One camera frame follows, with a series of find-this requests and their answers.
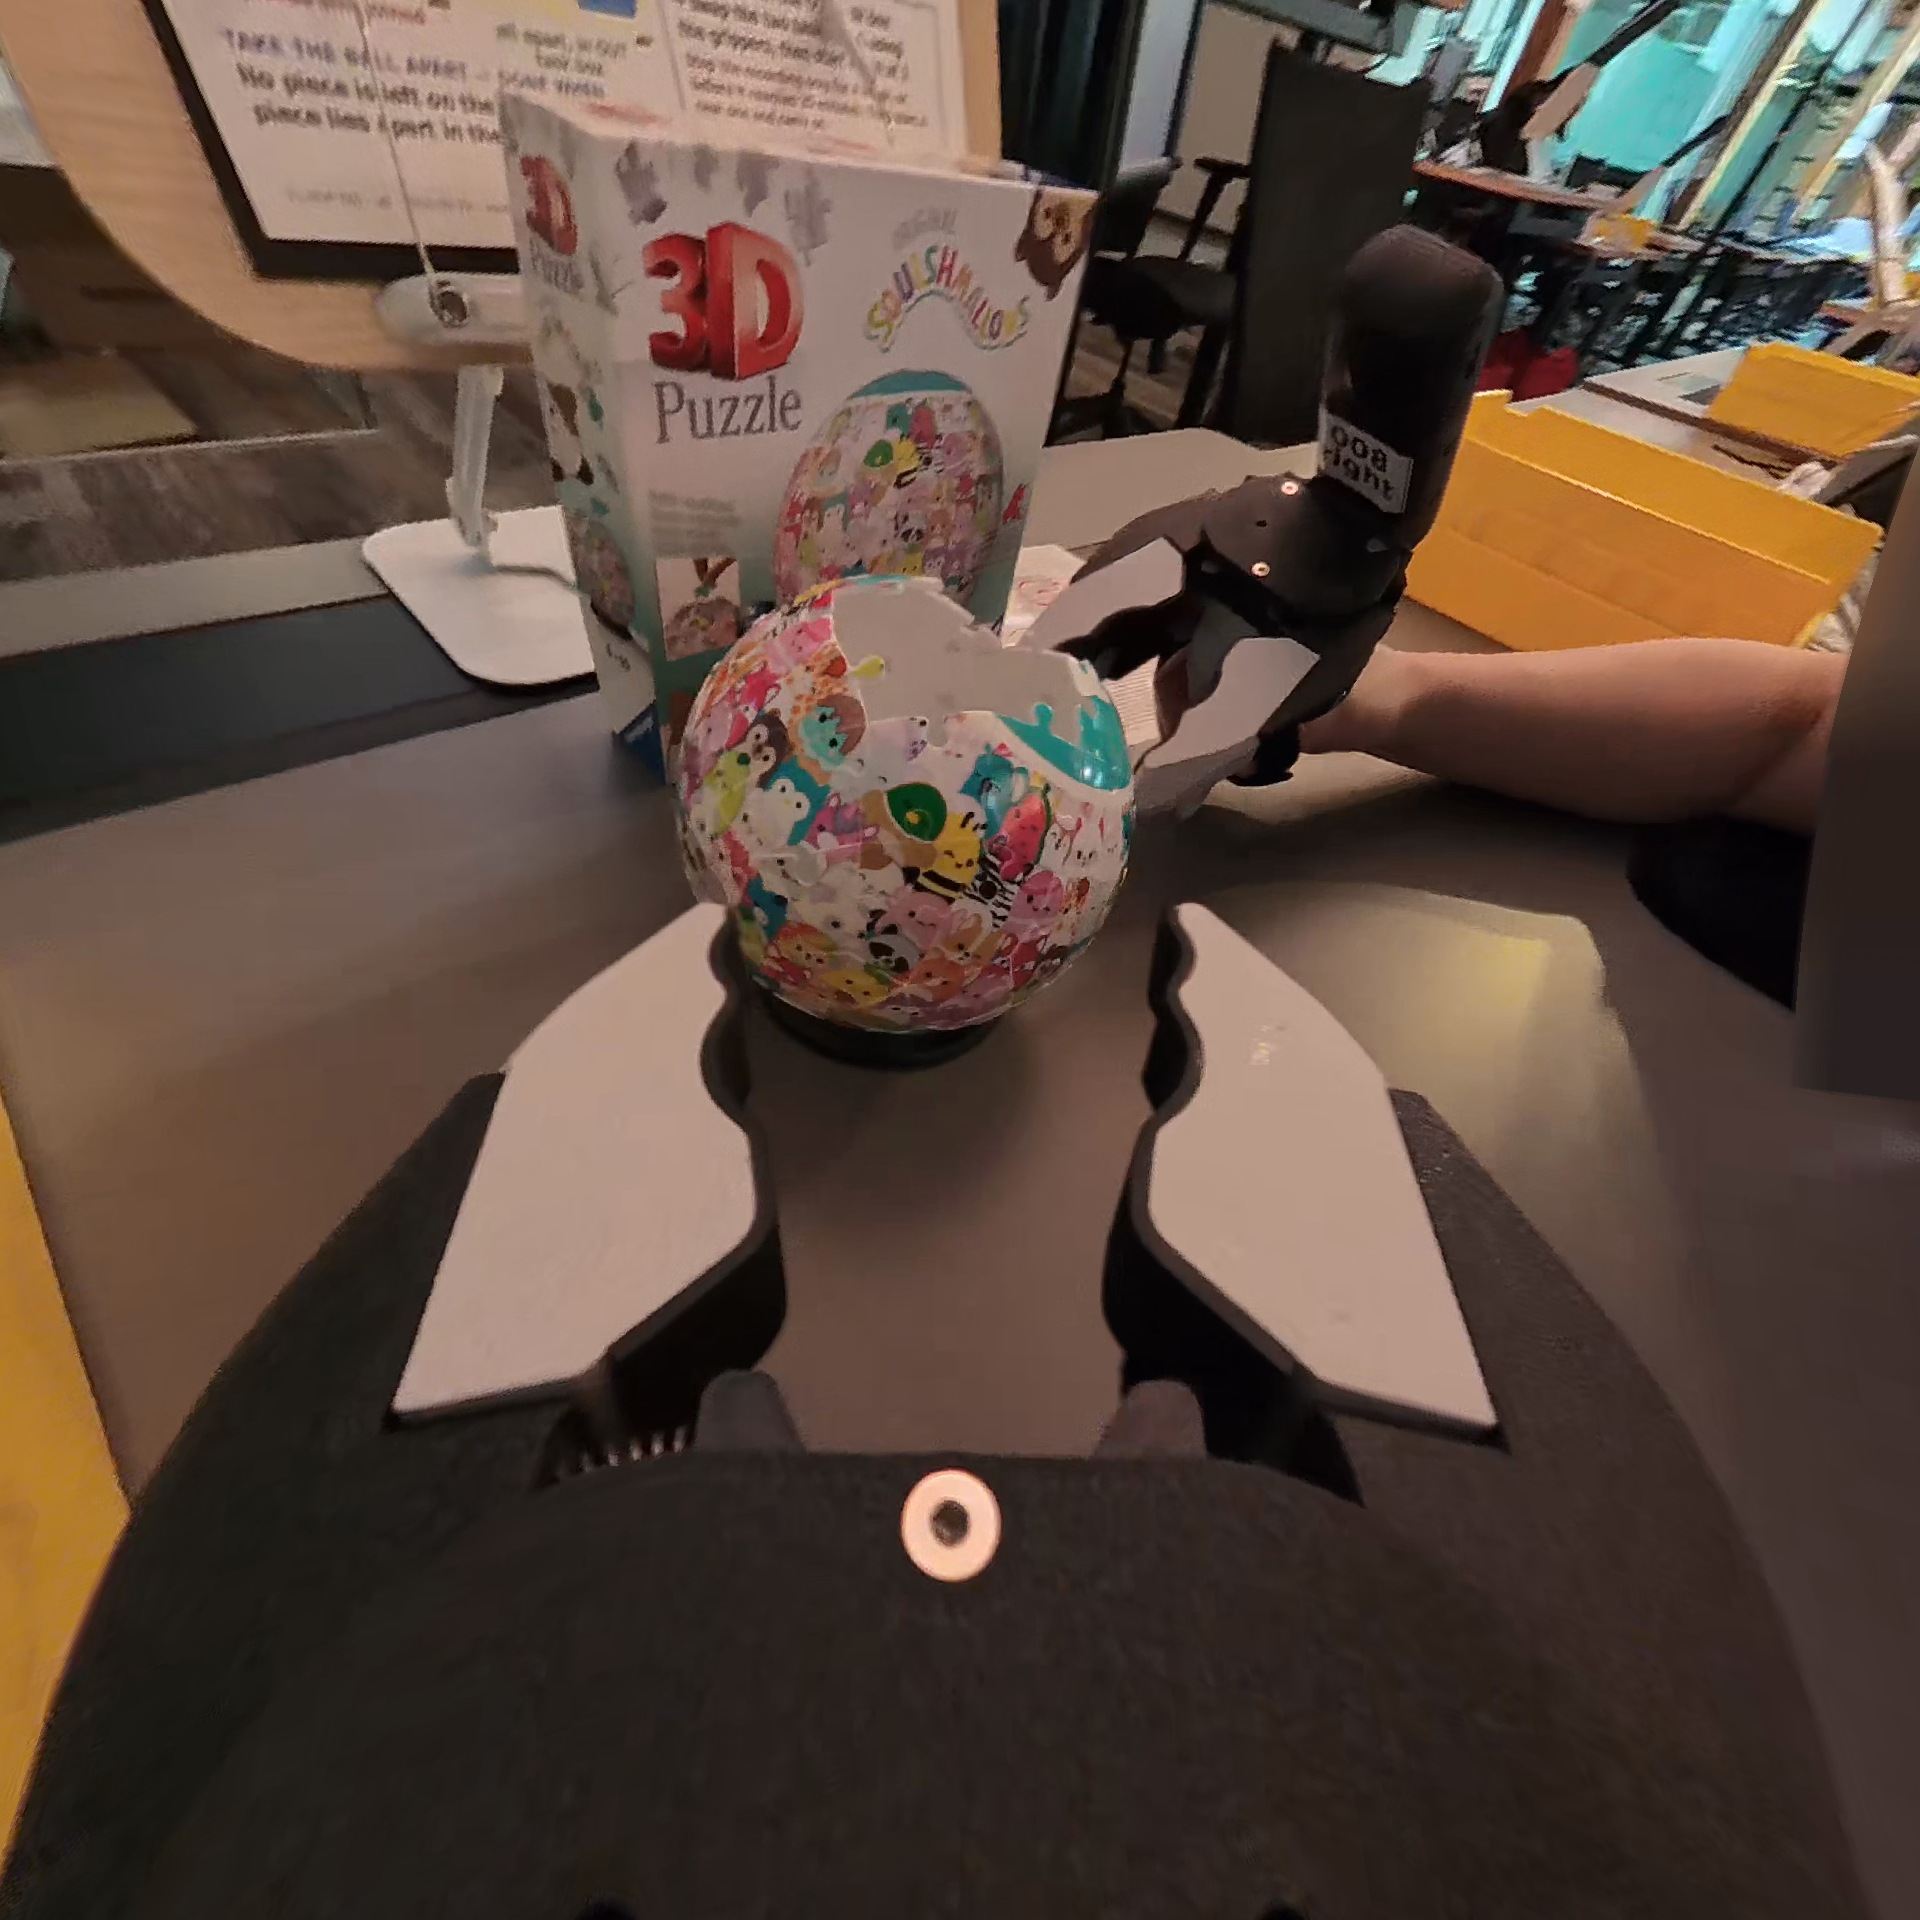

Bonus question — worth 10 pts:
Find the black office chair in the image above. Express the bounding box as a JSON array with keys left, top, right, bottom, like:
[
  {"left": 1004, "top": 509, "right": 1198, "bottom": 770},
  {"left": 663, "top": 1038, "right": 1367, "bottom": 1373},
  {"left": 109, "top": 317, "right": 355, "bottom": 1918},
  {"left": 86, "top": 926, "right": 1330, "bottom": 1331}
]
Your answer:
[{"left": 1071, "top": 151, "right": 1254, "bottom": 442}]

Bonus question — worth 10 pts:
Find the black upright board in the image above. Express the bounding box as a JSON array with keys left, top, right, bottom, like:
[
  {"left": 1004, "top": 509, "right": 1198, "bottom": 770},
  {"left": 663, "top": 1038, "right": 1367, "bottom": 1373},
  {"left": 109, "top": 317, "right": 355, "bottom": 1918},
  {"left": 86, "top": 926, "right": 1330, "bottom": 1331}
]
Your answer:
[{"left": 1211, "top": 37, "right": 1431, "bottom": 454}]

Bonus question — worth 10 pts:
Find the yellow plastic bin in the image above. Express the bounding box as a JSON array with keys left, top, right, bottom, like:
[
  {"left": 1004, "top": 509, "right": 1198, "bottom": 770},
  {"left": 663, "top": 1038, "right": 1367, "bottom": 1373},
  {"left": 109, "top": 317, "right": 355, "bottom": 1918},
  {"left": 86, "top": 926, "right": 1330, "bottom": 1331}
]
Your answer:
[
  {"left": 0, "top": 1096, "right": 134, "bottom": 1778},
  {"left": 1404, "top": 391, "right": 1886, "bottom": 655},
  {"left": 1709, "top": 344, "right": 1920, "bottom": 461}
]

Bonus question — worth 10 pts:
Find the dark desk panel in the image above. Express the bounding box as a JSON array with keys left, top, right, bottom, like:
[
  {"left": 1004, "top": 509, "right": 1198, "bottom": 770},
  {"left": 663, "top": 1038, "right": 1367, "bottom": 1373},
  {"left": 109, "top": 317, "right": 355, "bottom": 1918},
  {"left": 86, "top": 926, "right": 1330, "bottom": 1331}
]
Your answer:
[{"left": 0, "top": 597, "right": 670, "bottom": 847}]

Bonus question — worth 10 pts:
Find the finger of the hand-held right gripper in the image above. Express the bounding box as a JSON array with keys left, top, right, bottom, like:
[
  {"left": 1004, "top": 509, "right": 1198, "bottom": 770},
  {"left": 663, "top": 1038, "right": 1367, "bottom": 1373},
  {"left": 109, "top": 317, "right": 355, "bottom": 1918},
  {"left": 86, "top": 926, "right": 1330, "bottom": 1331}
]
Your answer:
[
  {"left": 1140, "top": 634, "right": 1325, "bottom": 821},
  {"left": 1030, "top": 539, "right": 1205, "bottom": 681}
]

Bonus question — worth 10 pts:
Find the black ball stand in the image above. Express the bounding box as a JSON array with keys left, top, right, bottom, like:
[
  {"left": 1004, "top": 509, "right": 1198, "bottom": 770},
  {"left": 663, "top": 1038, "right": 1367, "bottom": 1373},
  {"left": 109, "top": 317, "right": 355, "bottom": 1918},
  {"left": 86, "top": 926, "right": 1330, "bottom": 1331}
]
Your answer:
[{"left": 743, "top": 937, "right": 1004, "bottom": 1070}]

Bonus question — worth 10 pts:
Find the person's right forearm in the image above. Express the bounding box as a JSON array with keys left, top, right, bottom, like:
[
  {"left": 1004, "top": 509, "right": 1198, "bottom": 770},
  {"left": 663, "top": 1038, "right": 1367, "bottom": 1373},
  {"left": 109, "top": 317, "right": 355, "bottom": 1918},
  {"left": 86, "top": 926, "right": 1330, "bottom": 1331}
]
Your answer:
[{"left": 1297, "top": 639, "right": 1850, "bottom": 834}]

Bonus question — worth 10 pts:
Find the colourful puzzle ball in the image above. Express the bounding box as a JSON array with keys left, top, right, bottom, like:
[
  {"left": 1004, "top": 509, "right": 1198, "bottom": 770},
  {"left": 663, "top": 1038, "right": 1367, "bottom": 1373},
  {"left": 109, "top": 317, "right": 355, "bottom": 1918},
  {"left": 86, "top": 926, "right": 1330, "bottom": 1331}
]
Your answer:
[{"left": 670, "top": 577, "right": 1139, "bottom": 1038}]

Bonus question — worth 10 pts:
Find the instruction poster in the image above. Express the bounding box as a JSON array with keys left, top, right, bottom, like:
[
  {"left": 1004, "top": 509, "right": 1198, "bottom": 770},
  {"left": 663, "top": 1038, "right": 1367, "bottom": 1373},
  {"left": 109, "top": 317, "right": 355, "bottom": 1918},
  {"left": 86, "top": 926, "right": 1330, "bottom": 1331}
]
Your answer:
[{"left": 141, "top": 0, "right": 995, "bottom": 282}]

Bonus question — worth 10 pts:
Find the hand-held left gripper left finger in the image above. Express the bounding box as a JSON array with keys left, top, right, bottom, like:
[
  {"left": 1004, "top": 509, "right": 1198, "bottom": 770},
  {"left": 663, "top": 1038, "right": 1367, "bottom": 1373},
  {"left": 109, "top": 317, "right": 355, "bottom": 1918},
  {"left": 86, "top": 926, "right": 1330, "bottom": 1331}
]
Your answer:
[{"left": 390, "top": 903, "right": 785, "bottom": 1449}]

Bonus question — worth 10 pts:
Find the printed instruction sheet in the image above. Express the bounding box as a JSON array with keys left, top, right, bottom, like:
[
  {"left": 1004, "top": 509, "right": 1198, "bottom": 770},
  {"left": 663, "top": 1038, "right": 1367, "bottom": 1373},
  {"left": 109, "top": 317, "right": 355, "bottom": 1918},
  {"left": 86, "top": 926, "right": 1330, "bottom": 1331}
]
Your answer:
[{"left": 1001, "top": 539, "right": 1164, "bottom": 752}]

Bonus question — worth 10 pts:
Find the curved wooden board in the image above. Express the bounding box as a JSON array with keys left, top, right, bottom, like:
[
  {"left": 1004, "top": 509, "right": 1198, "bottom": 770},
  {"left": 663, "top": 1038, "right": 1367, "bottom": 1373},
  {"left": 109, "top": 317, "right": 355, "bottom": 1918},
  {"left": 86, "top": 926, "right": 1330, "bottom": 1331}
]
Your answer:
[{"left": 0, "top": 0, "right": 1010, "bottom": 377}]

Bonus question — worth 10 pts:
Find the white desk camera stand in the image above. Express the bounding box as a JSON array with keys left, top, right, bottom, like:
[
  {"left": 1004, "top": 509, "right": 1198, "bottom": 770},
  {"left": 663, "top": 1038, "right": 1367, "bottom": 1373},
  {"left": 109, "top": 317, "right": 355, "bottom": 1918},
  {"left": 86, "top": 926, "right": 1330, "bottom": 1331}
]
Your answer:
[{"left": 358, "top": 275, "right": 606, "bottom": 693}]

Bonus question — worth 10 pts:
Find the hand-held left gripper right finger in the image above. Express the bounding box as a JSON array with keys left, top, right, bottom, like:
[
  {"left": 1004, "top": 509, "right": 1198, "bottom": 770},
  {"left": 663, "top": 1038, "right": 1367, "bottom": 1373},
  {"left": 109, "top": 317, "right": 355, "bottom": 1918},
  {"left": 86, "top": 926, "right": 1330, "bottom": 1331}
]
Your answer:
[{"left": 1111, "top": 902, "right": 1503, "bottom": 1496}]

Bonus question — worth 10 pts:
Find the printed puzzle box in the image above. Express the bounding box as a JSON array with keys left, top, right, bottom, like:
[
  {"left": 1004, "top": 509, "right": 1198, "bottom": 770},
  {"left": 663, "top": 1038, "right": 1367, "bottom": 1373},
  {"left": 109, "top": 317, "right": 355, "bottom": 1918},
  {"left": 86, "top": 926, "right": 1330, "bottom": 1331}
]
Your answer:
[{"left": 498, "top": 94, "right": 1100, "bottom": 785}]

